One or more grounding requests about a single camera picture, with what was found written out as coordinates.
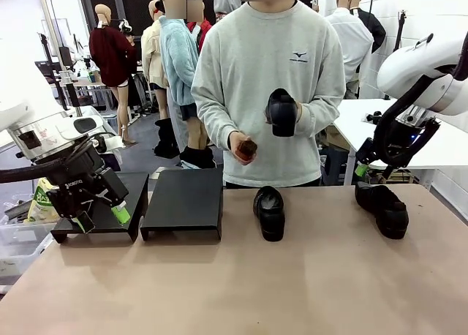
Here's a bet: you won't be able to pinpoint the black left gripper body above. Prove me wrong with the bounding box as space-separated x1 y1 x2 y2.
46 151 107 219

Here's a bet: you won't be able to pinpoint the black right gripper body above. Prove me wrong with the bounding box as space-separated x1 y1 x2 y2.
365 117 442 168

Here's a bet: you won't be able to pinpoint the black leather shoe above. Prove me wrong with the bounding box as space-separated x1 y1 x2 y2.
354 180 410 240
252 185 287 242
265 88 299 138

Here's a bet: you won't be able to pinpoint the brown shoe brush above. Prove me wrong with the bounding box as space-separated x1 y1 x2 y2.
235 138 259 164

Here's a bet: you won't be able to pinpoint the person's right forearm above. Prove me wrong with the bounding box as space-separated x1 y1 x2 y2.
191 88 238 149

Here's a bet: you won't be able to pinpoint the person's left forearm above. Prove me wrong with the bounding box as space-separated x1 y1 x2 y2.
298 92 347 131

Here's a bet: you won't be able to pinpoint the black metal shoe stand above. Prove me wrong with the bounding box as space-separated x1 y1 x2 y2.
50 171 150 244
140 167 224 241

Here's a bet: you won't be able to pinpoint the person's left hand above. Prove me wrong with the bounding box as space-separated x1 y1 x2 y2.
292 100 305 127

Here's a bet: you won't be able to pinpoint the person's right hand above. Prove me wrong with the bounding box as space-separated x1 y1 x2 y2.
227 129 257 167

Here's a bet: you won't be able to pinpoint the green yellow snack bag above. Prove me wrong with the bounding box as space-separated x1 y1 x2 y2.
24 177 61 225

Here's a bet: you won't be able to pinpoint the clear plastic bin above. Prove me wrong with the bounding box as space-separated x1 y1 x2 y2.
0 217 56 277

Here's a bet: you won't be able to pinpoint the black boots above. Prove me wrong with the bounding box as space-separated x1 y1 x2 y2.
153 118 180 159

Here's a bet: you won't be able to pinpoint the black tripod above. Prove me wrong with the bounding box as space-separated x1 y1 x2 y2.
393 10 409 53

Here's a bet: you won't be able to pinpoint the mannequin in white shirt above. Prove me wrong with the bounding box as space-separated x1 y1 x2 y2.
325 0 374 100

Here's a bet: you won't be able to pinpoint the mannequin in black jacket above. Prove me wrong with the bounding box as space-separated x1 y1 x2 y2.
350 0 387 54

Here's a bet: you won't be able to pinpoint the mannequin in maroon sweater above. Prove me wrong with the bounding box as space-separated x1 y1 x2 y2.
88 4 138 146

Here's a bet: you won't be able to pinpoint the mannequin in beige jacket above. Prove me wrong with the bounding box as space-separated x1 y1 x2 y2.
141 0 171 120

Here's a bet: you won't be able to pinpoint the mannequin in light blue fleece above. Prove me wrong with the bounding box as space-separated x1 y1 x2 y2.
159 0 200 157

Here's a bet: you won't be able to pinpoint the person in grey sweatshirt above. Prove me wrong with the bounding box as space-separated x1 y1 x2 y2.
190 0 347 189

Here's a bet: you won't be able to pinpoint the silver metal pole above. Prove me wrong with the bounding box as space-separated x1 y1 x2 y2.
36 0 100 172

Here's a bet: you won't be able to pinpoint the mannequin in red top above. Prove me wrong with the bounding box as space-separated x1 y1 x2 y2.
186 0 214 54

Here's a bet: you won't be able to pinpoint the mannequin in grey hoodie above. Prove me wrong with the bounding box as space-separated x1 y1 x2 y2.
213 0 242 23

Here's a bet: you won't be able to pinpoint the black sleeved right arm cable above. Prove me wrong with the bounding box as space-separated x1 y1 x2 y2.
371 31 468 168

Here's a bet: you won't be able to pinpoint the black sleeved arm cable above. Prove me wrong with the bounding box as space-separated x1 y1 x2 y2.
0 132 107 185
371 31 468 168

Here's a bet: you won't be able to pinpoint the black sleeved left arm cable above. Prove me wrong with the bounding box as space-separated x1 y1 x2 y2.
0 132 107 185

